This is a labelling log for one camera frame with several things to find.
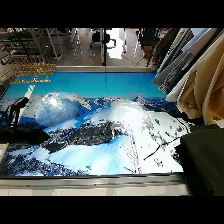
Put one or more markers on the dark green pants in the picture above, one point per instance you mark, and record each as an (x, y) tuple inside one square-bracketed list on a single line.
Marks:
[(206, 156)]

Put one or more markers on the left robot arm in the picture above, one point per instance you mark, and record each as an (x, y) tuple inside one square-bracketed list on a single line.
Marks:
[(14, 111)]

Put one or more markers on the heap of clothes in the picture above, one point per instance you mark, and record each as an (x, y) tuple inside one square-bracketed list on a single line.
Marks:
[(176, 66)]

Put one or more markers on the brown clothes hanger stack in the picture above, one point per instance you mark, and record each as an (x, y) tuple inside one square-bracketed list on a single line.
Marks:
[(33, 70)]

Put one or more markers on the beige garment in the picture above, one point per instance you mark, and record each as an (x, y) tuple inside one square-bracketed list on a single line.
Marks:
[(210, 86)]

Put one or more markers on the silver frame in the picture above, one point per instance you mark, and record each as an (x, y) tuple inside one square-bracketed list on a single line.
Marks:
[(83, 182)]

